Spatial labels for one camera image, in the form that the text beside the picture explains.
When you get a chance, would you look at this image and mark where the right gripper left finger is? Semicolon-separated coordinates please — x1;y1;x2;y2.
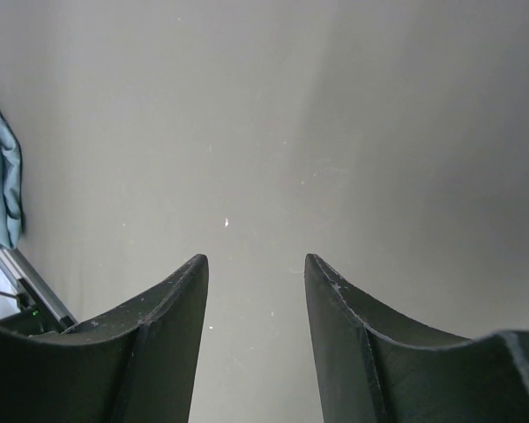
0;254;209;422

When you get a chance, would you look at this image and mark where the folded grey-blue t shirt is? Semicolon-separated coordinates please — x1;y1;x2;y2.
0;112;24;249

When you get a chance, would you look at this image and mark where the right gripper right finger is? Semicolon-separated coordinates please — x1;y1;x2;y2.
304;254;529;422

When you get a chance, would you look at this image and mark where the aluminium frame rail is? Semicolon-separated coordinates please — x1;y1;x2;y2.
0;249;76;333

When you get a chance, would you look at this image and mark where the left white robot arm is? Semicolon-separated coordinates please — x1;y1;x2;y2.
0;291;52;336

